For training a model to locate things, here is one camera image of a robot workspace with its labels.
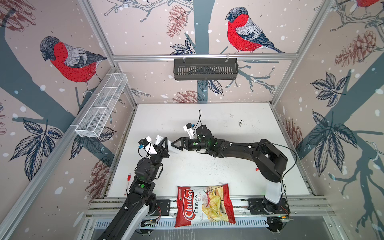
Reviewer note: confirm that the black hanging wire basket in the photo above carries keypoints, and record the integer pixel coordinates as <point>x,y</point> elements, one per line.
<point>205,69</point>

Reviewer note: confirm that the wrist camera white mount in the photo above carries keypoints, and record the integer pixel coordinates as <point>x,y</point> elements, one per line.
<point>146,145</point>
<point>189,128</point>

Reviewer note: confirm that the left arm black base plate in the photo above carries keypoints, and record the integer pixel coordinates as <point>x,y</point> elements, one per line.
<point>162,208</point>

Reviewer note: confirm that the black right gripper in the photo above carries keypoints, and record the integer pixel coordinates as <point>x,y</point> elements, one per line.
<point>183,143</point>

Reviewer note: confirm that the red Chuba cassava chips bag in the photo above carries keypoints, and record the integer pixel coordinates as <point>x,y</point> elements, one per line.
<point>204,204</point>

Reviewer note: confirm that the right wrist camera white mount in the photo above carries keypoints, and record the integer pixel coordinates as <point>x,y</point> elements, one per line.
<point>189,128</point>

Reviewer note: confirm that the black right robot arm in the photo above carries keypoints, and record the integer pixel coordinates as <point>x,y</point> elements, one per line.
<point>270,161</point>

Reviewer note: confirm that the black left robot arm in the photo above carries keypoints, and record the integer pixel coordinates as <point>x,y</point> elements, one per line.
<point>140,200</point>

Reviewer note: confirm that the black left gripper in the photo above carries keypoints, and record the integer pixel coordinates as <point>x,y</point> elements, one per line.
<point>163,152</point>

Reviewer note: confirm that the white remote control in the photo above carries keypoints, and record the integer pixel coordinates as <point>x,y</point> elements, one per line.
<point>171,149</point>

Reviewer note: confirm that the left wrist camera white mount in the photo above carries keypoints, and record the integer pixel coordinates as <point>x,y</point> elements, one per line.
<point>146,145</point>

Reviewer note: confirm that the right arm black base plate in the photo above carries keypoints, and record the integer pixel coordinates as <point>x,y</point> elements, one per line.
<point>265,207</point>

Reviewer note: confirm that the white mesh wire basket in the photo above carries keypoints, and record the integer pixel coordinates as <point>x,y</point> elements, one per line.
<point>98,114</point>

